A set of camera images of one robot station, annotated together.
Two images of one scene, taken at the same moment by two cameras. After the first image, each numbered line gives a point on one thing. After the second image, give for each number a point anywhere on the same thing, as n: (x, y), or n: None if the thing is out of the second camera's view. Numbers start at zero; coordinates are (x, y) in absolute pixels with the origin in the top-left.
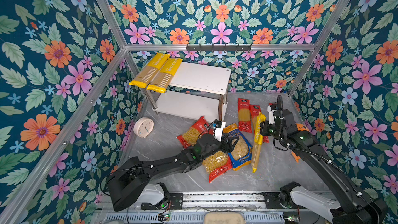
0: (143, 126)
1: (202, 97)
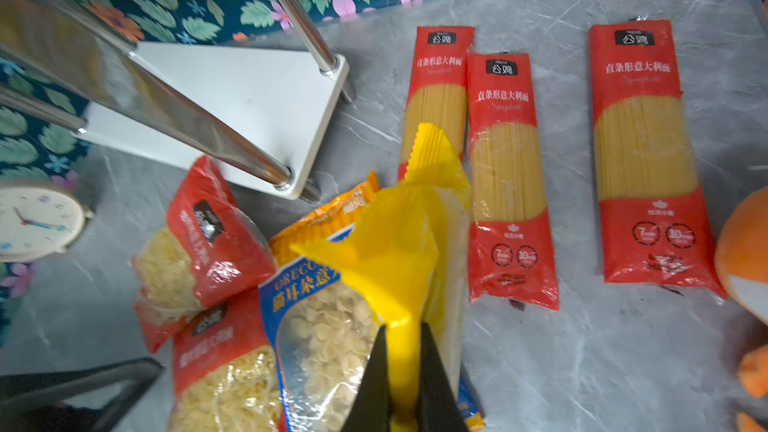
0: (37, 218)
1: (260, 116)
